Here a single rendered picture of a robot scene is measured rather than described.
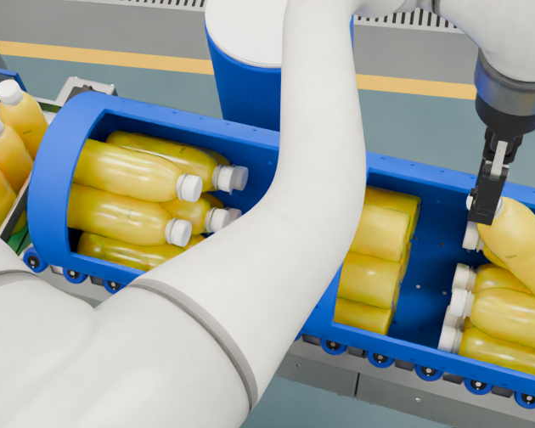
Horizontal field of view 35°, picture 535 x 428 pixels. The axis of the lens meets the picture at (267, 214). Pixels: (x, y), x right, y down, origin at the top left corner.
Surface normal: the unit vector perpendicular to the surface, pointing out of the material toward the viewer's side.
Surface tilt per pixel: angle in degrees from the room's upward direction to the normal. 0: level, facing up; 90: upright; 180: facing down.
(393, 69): 0
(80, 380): 15
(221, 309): 31
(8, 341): 23
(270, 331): 60
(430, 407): 71
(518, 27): 89
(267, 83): 90
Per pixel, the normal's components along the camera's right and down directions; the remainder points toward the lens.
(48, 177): -0.22, -0.04
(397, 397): -0.32, 0.61
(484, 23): -0.66, 0.69
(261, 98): -0.29, 0.83
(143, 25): -0.07, -0.51
